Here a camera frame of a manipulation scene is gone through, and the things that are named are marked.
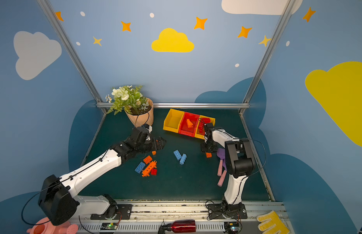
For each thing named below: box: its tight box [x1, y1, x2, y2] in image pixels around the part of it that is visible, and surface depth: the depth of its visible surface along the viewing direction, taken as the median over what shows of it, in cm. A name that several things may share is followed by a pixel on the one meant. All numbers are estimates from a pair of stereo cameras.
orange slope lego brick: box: [186, 118, 194, 128], surface depth 113 cm
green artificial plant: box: [104, 84, 149, 116], surface depth 92 cm
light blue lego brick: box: [173, 149, 182, 161], surface depth 96 cm
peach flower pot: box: [124, 97, 154, 128], surface depth 103 cm
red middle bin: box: [178, 111, 200, 138], surface depth 113 cm
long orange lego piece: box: [141, 160, 158, 177], surface depth 90 cm
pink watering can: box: [26, 216, 79, 234], surface depth 61 cm
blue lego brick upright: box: [179, 153, 187, 165], surface depth 94 cm
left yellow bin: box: [162, 108, 185, 134], surface depth 113 cm
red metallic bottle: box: [165, 219, 197, 234], surface depth 69 cm
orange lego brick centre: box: [142, 155, 153, 165], surface depth 94 cm
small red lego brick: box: [150, 168, 158, 176], surface depth 88 cm
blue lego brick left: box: [134, 161, 146, 175], surface depth 90 cm
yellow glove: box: [256, 210, 290, 234], surface depth 72 cm
